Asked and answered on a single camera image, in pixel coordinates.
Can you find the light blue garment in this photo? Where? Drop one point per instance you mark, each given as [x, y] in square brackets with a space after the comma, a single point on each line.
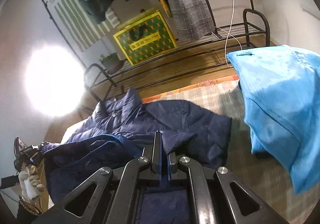
[275, 89]

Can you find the small potted plant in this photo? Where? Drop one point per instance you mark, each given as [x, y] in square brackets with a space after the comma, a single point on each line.
[112, 62]

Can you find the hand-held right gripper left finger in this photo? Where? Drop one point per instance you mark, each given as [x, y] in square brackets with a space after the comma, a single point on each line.
[158, 159]

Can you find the yellow green patterned box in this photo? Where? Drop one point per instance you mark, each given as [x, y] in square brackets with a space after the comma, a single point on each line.
[145, 44]

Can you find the grey plaid hanging coat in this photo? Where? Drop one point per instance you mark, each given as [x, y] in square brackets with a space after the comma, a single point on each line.
[187, 6]

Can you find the person's left forearm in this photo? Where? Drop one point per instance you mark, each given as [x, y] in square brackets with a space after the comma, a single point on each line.
[25, 214]

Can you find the navy puffer jacket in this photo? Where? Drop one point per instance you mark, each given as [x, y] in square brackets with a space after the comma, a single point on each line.
[175, 119]

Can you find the person's left hand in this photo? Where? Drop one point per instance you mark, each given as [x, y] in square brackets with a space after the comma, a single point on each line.
[30, 179]

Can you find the black metal clothes rack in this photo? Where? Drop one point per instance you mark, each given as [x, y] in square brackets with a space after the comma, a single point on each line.
[251, 10]

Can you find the bed with plaid sheet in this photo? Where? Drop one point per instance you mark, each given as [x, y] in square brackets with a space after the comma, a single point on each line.
[237, 151]

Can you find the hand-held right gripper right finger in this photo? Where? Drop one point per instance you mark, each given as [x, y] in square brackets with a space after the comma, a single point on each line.
[172, 164]

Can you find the green striped wall hanging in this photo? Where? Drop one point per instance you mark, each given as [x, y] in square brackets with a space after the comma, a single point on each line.
[72, 26]

